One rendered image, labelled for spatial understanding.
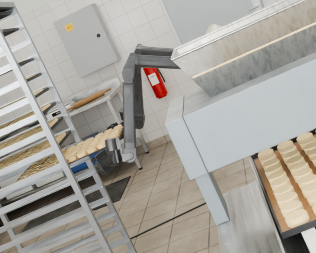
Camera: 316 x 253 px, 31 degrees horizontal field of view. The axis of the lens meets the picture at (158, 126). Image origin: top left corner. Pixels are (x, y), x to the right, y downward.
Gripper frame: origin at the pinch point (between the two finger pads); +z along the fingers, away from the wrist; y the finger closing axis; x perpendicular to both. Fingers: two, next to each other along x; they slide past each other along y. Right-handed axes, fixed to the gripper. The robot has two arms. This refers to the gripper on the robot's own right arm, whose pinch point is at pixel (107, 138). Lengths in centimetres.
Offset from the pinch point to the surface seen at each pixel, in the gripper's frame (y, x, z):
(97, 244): -38, 19, 49
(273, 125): 10, 182, 70
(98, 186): -21.4, -8.4, 17.0
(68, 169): 3, 27, 45
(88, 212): -21, 25, 47
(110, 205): -34.7, -8.2, 16.4
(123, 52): 28, -255, -237
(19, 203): 0, 2, 66
